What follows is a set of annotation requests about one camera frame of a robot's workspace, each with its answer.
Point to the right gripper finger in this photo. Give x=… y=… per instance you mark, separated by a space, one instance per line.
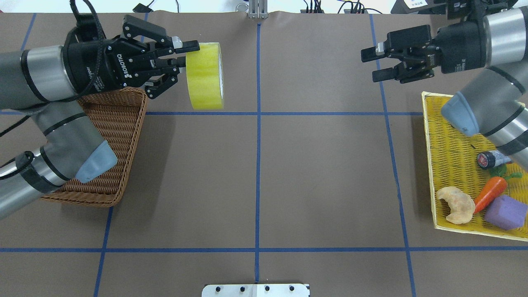
x=386 y=74
x=373 y=53

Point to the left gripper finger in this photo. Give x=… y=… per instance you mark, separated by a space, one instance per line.
x=173 y=63
x=179 y=46

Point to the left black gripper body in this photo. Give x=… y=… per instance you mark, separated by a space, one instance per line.
x=82 y=66

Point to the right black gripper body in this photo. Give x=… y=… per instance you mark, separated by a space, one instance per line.
x=462 y=46

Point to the yellow tape roll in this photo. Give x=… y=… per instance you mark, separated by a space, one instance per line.
x=204 y=72

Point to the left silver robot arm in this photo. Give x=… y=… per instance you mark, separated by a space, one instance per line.
x=46 y=83

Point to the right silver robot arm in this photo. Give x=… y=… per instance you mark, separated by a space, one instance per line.
x=492 y=38

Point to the brown wicker basket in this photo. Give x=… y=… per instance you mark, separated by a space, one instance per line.
x=118 y=116

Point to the yellow woven basket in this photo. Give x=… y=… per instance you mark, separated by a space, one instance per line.
x=452 y=162

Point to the small dark jar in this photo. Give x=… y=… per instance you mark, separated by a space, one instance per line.
x=491 y=159

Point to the orange toy carrot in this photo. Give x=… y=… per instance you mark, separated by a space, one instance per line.
x=493 y=188

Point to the toy croissant bread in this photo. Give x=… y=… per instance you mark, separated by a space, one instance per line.
x=461 y=205

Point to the purple foam block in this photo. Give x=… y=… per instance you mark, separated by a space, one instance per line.
x=506 y=213

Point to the aluminium frame post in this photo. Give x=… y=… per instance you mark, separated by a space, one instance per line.
x=257 y=9

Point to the metal bracket plate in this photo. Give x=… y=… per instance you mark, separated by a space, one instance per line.
x=257 y=290

